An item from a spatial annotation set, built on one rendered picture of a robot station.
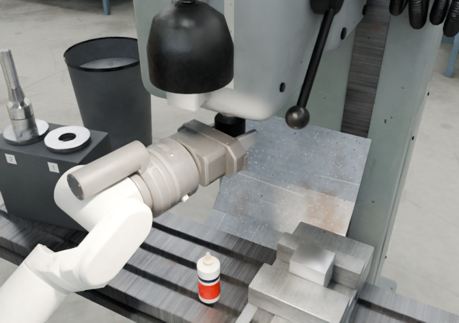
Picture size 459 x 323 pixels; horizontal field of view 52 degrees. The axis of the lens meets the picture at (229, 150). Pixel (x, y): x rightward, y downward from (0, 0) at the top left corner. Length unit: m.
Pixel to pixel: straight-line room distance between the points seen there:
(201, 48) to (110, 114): 2.32
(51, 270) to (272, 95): 0.32
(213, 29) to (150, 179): 0.27
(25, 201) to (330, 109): 0.69
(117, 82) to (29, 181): 1.58
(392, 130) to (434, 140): 2.24
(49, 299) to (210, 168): 0.25
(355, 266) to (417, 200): 1.90
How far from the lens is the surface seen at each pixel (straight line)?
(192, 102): 0.55
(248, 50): 0.54
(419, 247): 2.44
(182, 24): 0.37
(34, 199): 1.09
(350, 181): 1.08
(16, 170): 1.06
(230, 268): 0.95
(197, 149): 0.64
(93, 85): 2.60
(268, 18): 0.52
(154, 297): 0.92
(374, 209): 1.18
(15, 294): 0.58
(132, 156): 0.57
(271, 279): 0.79
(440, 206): 2.72
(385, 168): 1.10
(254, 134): 0.71
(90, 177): 0.55
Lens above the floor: 1.61
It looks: 34 degrees down
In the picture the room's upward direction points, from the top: straight up
